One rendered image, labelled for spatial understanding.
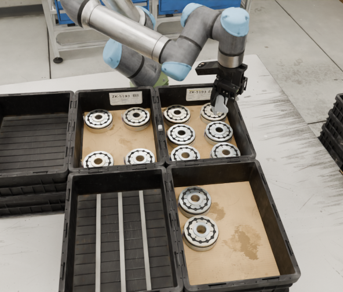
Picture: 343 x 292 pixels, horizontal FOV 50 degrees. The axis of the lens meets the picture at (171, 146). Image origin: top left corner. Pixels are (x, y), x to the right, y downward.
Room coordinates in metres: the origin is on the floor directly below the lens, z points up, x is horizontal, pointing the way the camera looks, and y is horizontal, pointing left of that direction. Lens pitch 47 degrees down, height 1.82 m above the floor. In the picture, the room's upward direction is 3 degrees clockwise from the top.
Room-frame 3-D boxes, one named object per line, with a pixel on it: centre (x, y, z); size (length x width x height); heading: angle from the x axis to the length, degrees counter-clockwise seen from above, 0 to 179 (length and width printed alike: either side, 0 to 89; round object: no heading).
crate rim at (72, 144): (0.91, 0.20, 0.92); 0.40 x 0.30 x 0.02; 9
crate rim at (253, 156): (0.96, -0.10, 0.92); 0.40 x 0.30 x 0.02; 9
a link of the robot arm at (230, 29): (0.92, -0.15, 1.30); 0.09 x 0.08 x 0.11; 56
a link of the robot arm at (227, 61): (0.92, -0.16, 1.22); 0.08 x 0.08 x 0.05
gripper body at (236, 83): (0.92, -0.17, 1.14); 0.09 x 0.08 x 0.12; 54
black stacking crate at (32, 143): (0.87, 0.49, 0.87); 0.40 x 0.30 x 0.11; 9
